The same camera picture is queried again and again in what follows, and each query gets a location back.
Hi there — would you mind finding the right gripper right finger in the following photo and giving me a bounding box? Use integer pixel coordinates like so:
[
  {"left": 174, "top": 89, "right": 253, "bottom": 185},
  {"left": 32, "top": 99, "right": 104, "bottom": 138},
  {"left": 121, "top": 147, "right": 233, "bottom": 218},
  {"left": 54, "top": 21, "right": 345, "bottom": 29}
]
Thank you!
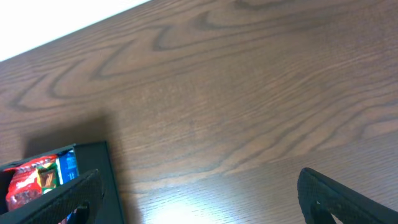
[{"left": 297, "top": 167, "right": 397, "bottom": 224}]

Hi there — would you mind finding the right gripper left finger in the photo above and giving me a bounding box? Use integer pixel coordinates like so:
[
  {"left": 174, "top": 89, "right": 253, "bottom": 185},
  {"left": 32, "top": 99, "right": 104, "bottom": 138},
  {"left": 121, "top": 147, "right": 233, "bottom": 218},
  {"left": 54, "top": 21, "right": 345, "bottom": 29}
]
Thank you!
[{"left": 1, "top": 169, "right": 103, "bottom": 224}]

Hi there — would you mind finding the blue Oreo wrapper pack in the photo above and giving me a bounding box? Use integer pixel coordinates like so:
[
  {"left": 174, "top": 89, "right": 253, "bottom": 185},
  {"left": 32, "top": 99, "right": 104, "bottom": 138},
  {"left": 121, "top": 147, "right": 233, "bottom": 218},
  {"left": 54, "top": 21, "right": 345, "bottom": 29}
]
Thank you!
[{"left": 56, "top": 150, "right": 79, "bottom": 185}]

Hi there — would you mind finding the dark green box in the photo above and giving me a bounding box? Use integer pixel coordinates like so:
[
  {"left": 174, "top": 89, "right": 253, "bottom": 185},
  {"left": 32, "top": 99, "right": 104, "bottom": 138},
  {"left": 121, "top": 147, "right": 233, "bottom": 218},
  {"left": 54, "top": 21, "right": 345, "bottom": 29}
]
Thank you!
[{"left": 1, "top": 141, "right": 125, "bottom": 224}]

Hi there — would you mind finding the green red KitKat bar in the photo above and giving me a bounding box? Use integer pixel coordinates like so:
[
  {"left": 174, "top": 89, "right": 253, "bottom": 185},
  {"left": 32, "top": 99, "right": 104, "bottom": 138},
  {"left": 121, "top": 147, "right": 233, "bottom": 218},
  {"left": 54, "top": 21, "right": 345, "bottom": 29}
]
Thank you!
[{"left": 37, "top": 162, "right": 60, "bottom": 194}]

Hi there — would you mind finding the red Hacks candy bag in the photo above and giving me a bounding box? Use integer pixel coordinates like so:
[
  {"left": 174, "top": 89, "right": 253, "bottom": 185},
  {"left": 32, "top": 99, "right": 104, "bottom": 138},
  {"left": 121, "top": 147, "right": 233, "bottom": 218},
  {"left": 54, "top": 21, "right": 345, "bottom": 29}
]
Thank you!
[{"left": 6, "top": 155, "right": 58, "bottom": 211}]

